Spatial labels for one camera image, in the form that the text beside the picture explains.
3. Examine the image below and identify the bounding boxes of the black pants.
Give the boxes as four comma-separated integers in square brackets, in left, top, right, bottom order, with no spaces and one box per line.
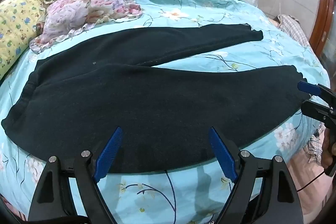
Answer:
[2,24,309,173]

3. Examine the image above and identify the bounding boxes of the person's right hand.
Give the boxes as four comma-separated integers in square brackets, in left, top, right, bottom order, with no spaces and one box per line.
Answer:
[321,128,333,169]

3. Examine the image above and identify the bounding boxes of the teal floral bed sheet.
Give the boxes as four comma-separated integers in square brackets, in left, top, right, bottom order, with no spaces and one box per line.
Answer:
[1,0,330,223]

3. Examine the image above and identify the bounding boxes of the plaid cloth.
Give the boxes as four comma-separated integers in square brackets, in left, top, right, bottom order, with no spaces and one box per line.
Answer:
[273,14,310,47]

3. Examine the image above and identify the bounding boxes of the yellow cartoon print pillow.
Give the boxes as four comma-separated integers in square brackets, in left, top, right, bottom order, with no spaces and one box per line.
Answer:
[0,0,45,77]

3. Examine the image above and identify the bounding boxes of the pink floral ruffled pillow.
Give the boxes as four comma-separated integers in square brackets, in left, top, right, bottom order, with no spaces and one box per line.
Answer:
[29,0,142,54]

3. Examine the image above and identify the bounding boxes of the wooden door frame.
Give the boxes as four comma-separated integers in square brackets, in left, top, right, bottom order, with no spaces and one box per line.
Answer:
[309,0,335,57]

